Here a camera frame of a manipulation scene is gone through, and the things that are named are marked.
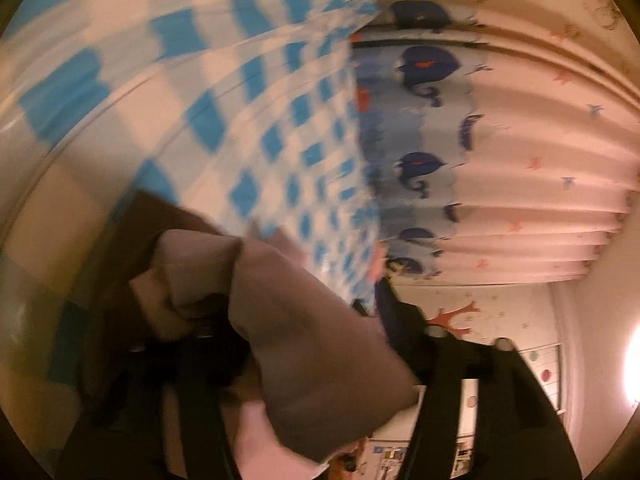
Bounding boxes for bright lamp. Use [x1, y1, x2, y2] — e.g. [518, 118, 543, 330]
[622, 340, 640, 411]

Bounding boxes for whale print curtain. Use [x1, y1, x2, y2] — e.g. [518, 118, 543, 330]
[350, 0, 640, 286]

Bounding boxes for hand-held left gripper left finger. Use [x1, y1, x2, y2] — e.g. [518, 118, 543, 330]
[57, 335, 241, 480]

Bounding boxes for blue checkered plastic bed sheet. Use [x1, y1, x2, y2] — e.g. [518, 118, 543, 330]
[0, 0, 386, 411]

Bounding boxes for pink and brown jacket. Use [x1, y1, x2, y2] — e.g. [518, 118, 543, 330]
[75, 190, 421, 480]

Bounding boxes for red coral wall sticker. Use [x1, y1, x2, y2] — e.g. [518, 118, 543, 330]
[425, 301, 478, 338]

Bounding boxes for pink clothing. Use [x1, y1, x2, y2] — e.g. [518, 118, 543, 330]
[369, 249, 390, 282]

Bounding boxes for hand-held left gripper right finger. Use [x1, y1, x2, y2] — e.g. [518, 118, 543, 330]
[372, 277, 583, 480]

